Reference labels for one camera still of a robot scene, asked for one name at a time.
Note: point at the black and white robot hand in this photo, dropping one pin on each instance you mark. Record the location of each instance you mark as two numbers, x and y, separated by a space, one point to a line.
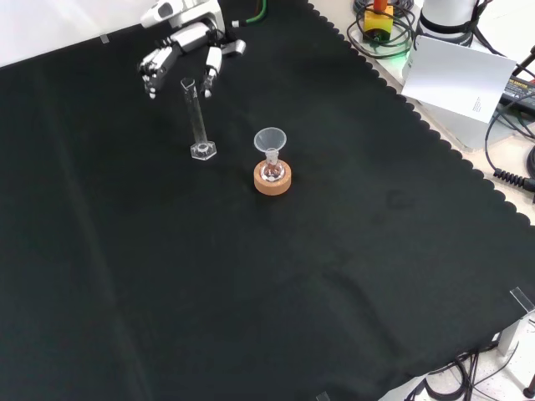
188 39

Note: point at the clear graduated cylinder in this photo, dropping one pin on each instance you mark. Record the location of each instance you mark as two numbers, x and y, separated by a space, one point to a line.
197 121

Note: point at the clear tape strip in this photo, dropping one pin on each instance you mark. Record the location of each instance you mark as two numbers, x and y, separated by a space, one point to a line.
323 396
523 298
105 39

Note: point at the clear plastic funnel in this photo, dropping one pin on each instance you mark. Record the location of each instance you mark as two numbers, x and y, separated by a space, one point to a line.
270 140

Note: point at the round-bottom glass flask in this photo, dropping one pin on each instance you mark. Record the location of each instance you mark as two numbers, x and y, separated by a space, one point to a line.
272 169

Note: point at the yellow stop button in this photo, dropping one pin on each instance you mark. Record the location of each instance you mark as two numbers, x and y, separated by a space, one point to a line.
378 23

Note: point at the black cloth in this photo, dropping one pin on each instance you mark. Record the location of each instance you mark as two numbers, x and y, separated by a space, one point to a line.
167 250

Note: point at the pale board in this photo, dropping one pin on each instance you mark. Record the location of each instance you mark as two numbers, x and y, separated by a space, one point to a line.
455 79

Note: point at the black power adapter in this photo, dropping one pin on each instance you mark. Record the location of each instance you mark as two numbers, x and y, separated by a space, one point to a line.
518 92

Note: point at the white bench leg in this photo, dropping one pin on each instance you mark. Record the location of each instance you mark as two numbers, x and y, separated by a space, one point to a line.
513 336

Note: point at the grey base plate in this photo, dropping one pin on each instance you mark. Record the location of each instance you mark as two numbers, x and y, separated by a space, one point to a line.
460 129

